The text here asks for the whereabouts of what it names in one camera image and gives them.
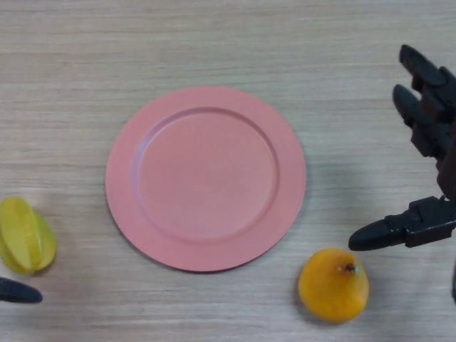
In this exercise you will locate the orange pear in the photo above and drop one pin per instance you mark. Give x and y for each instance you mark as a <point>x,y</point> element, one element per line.
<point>331,288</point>

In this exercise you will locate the yellow starfruit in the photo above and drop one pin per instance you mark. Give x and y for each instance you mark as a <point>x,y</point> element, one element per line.
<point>25,235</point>

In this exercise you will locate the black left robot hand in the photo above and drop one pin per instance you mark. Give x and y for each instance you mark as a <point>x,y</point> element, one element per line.
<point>18,291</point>

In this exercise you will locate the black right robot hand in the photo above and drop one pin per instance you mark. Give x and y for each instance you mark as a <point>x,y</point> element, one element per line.
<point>432,221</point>

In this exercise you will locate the pink round plate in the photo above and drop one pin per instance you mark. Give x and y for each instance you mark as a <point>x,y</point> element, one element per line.
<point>206,178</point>

